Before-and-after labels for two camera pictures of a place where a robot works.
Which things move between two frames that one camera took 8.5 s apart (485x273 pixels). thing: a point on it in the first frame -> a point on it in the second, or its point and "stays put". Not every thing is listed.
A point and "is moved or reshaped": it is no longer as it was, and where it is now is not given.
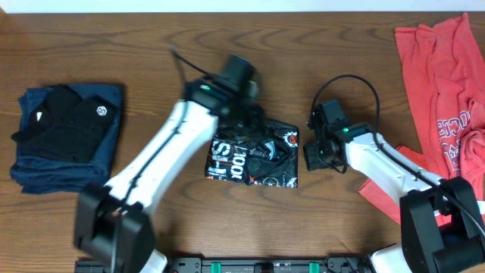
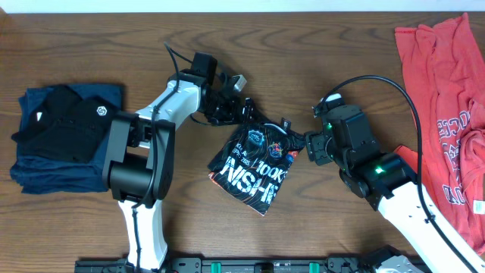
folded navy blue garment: [38, 174] stays put
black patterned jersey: [269, 158] is moved or reshaped
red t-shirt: [445, 70] stays put
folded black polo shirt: [65, 126] stays put
